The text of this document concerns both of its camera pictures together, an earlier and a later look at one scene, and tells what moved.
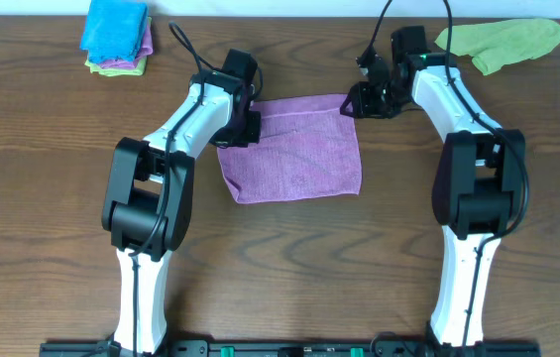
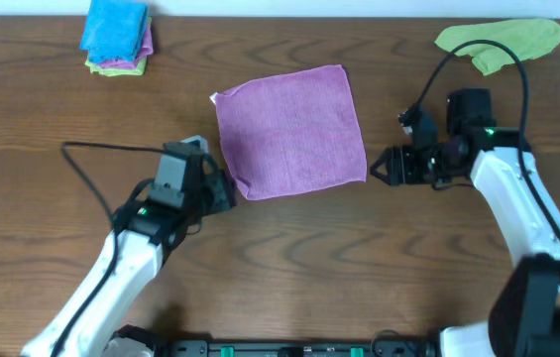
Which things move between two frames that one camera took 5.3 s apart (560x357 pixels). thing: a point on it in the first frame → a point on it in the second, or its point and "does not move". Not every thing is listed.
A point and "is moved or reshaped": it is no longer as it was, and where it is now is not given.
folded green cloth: x=138 y=70 does not move
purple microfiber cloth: x=308 y=149 is moved or reshaped
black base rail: x=292 y=349 does not move
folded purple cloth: x=131 y=64 does not move
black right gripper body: x=365 y=102 → x=403 y=166
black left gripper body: x=242 y=131 → x=221 y=190
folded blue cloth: x=114 y=30 does not move
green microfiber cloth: x=498 y=45 does not move
